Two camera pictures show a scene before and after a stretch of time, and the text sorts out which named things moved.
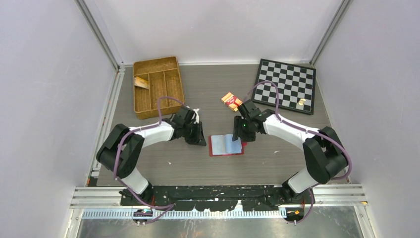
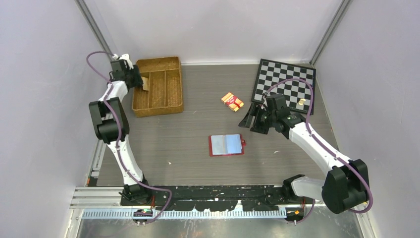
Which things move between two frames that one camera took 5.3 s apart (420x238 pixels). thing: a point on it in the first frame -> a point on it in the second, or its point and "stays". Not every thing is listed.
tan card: [141, 82] stays
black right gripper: [238, 132] -> [254, 109]
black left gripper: [198, 139] -> [138, 82]
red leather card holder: [222, 145] stays
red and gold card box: [233, 102] stays
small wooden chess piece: [301, 102] stays
